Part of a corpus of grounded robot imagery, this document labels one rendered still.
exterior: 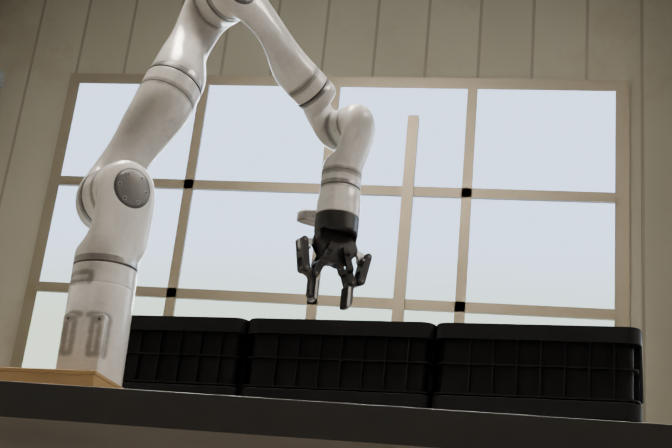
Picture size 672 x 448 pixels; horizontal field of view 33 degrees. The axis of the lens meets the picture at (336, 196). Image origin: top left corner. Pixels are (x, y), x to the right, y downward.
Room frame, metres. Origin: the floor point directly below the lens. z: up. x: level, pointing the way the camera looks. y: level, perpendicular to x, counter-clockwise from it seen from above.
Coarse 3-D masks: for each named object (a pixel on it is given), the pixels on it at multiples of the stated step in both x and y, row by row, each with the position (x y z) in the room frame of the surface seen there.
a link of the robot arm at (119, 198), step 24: (120, 168) 1.49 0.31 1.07; (144, 168) 1.52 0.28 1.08; (96, 192) 1.50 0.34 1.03; (120, 192) 1.50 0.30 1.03; (144, 192) 1.52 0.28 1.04; (96, 216) 1.49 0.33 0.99; (120, 216) 1.50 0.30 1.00; (144, 216) 1.53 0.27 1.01; (96, 240) 1.49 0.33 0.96; (120, 240) 1.51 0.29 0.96; (144, 240) 1.53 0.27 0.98
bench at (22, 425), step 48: (0, 384) 1.25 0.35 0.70; (48, 384) 1.24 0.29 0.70; (0, 432) 1.36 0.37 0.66; (48, 432) 1.32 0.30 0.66; (96, 432) 1.29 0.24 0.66; (144, 432) 1.25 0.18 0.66; (192, 432) 1.22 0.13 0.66; (240, 432) 1.20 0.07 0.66; (288, 432) 1.19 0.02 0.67; (336, 432) 1.18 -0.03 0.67; (384, 432) 1.17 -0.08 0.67; (432, 432) 1.16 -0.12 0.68; (480, 432) 1.15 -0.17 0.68; (528, 432) 1.14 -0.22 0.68; (576, 432) 1.13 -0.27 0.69; (624, 432) 1.12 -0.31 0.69
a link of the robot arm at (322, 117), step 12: (324, 96) 1.73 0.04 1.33; (312, 108) 1.74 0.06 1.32; (324, 108) 1.75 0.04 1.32; (312, 120) 1.77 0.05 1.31; (324, 120) 1.79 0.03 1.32; (336, 120) 1.77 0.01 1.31; (324, 132) 1.80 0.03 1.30; (336, 132) 1.78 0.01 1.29; (324, 144) 1.82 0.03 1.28; (336, 144) 1.80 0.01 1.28
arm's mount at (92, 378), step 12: (0, 372) 1.44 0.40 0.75; (12, 372) 1.44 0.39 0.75; (24, 372) 1.43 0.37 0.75; (36, 372) 1.43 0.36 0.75; (48, 372) 1.43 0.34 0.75; (60, 372) 1.42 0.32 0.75; (72, 372) 1.42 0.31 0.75; (84, 372) 1.42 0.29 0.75; (96, 372) 1.42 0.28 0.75; (60, 384) 1.42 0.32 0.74; (72, 384) 1.42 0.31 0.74; (84, 384) 1.42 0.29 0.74; (96, 384) 1.42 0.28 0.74; (108, 384) 1.46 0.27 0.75
